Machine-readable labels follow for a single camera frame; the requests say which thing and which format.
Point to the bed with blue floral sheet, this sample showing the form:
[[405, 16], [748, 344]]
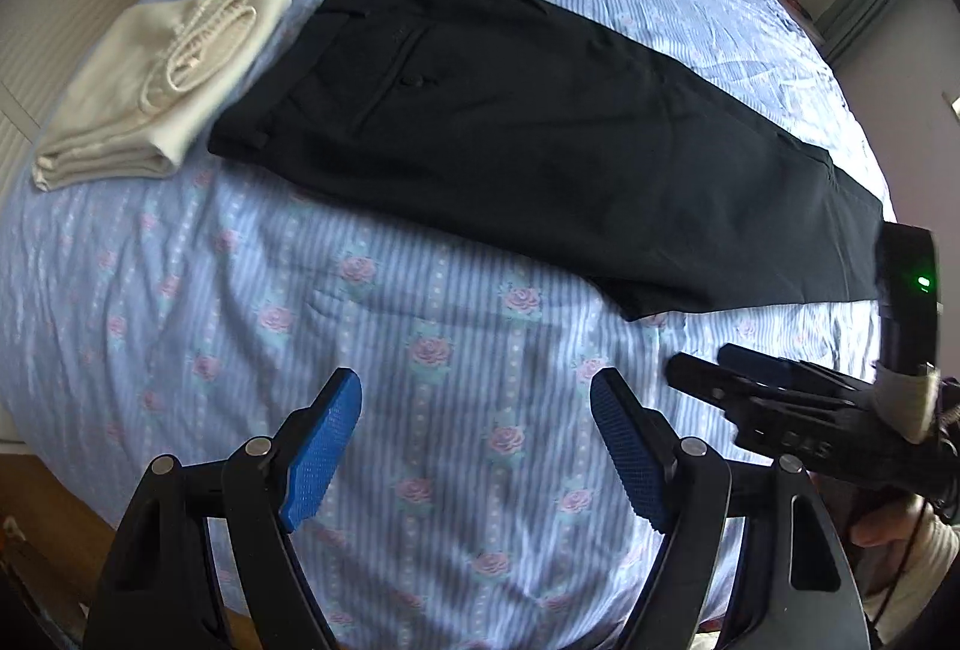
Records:
[[225, 320]]

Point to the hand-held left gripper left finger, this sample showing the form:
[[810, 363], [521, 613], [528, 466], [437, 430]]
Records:
[[322, 447]]

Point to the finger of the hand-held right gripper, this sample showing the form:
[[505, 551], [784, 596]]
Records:
[[701, 380], [795, 376]]

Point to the folded beige pants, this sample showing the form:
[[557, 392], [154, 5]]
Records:
[[135, 95]]

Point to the black pants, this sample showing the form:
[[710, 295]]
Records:
[[525, 132]]

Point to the person's right hand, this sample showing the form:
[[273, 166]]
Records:
[[881, 534]]

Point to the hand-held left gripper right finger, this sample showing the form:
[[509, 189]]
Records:
[[630, 447]]

